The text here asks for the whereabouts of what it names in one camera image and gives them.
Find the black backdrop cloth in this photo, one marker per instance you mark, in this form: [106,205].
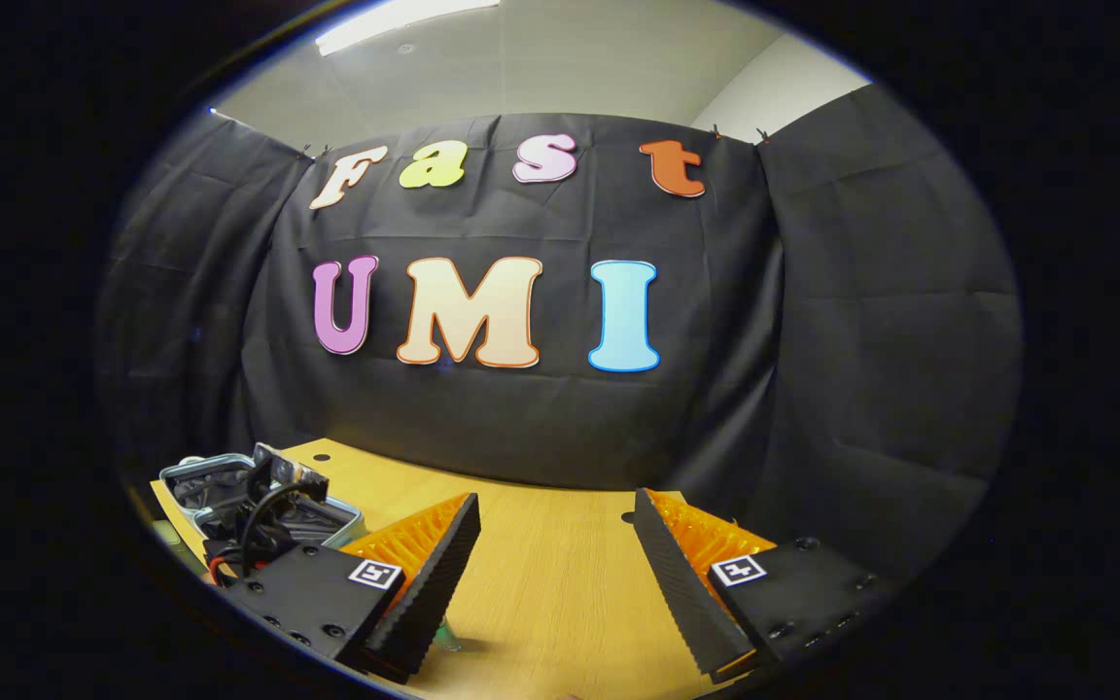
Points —
[861,340]

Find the light blue suitcase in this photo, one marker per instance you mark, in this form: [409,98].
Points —
[200,491]

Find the ceiling light panel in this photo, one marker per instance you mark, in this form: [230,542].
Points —
[395,19]

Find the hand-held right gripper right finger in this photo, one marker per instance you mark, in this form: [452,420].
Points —
[682,593]

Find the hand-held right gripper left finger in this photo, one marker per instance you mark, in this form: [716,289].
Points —
[429,593]

